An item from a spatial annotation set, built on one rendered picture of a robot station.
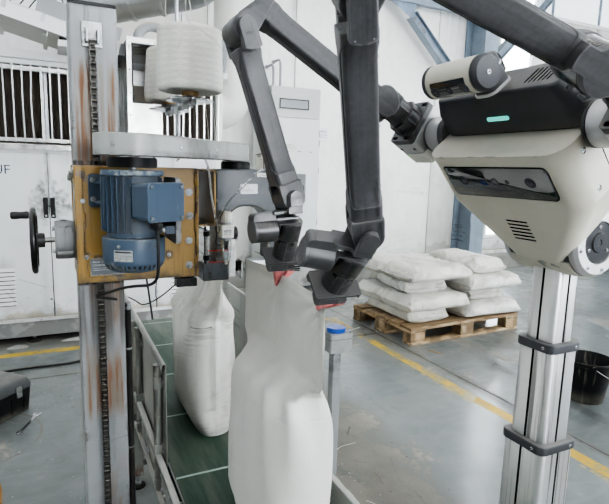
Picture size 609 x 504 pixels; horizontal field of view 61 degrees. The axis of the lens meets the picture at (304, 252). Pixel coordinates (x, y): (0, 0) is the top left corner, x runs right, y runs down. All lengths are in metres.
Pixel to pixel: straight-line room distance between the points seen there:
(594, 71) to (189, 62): 0.86
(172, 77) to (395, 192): 5.61
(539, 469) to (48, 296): 3.59
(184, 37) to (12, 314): 3.29
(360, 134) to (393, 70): 6.00
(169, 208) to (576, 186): 0.86
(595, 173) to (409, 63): 5.92
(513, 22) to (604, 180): 0.44
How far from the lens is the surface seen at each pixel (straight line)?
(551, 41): 0.88
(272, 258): 1.27
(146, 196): 1.22
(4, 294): 4.32
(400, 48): 6.92
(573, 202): 1.14
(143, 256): 1.30
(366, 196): 0.87
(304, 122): 5.45
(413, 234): 7.02
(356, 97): 0.79
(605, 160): 1.16
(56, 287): 4.29
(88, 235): 1.49
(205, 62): 1.35
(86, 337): 1.61
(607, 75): 0.91
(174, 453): 1.93
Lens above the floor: 1.34
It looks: 9 degrees down
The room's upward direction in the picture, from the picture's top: 2 degrees clockwise
